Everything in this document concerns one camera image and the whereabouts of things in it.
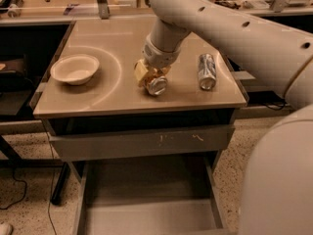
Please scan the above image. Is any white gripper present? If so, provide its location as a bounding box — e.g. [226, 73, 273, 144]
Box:
[134, 35, 180, 87]

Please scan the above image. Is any orange crushed soda can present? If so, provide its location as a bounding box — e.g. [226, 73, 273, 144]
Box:
[144, 72, 167, 96]

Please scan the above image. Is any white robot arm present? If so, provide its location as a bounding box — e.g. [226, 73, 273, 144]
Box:
[134, 0, 313, 235]

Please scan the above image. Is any silver blue soda can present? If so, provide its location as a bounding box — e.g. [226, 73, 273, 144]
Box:
[198, 54, 216, 90]

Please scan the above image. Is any grey drawer cabinet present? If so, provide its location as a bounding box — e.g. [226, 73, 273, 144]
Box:
[29, 15, 250, 235]

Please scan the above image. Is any grey top drawer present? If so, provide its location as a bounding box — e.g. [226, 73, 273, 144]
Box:
[50, 124, 235, 162]

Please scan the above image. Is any open grey middle drawer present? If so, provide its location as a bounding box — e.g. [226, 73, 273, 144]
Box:
[72, 155, 237, 235]

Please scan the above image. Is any white paper bowl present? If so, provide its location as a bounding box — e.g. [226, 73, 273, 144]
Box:
[50, 54, 100, 85]

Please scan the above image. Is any white shoe tip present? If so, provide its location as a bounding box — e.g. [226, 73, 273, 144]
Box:
[0, 223, 13, 235]

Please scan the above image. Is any grey metal post left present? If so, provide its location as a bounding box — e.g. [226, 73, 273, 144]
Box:
[97, 0, 110, 20]

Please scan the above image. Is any black floor cable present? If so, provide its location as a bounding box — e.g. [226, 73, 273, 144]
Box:
[0, 120, 58, 235]

